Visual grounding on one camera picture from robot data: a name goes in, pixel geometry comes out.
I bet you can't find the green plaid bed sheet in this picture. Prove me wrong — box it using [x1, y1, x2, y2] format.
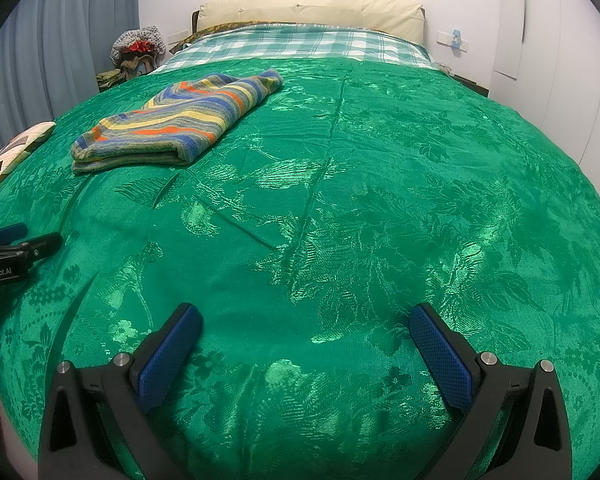
[150, 25, 441, 77]

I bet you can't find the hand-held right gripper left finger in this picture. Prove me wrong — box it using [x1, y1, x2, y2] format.
[37, 303, 203, 480]

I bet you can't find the mustard patterned cloth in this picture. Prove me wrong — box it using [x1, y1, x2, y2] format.
[172, 21, 301, 54]

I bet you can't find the white wardrobe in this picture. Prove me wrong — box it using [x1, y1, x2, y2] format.
[490, 0, 600, 167]

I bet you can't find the dark wooden nightstand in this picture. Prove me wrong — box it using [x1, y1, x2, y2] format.
[450, 71, 491, 99]

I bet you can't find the green satin bedspread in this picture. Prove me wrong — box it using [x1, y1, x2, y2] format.
[0, 55, 600, 480]

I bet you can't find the wall socket with blue holder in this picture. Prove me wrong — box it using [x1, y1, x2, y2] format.
[436, 29, 469, 54]

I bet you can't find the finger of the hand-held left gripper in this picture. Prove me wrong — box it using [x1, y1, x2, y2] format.
[0, 232, 64, 264]
[0, 223, 29, 248]

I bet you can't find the striped knit sweater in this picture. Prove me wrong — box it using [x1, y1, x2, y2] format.
[70, 69, 285, 176]

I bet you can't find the olive cloth pile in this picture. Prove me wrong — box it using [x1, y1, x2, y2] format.
[96, 57, 154, 92]

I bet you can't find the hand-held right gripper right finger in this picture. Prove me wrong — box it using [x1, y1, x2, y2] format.
[409, 303, 574, 480]

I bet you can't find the cream padded headboard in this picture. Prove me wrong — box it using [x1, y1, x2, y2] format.
[190, 0, 426, 44]

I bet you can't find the pile of clothes with basket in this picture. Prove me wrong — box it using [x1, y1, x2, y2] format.
[111, 25, 167, 68]

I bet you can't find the black white patterned pillow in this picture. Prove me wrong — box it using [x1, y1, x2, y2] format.
[0, 120, 57, 199]

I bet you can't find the grey-blue curtain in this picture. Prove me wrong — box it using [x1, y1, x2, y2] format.
[0, 0, 142, 161]

